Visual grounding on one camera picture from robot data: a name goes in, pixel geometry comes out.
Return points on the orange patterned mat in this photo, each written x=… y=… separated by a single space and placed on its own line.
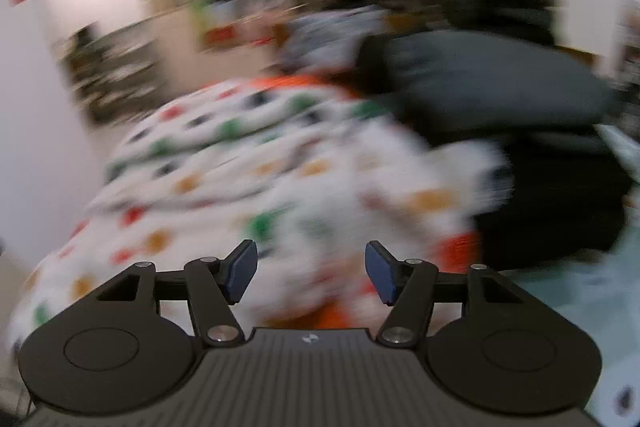
x=305 y=84

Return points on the white fluffy polka-dot garment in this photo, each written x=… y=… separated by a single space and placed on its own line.
x=280 y=187

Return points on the dark grey garment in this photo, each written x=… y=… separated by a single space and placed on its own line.
x=480 y=82

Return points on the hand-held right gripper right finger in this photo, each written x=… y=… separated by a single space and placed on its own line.
x=380 y=272

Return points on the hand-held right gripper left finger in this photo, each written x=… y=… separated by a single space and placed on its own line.
x=242 y=271

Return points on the grey fluffy cloth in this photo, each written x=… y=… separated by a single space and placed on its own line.
x=330 y=39

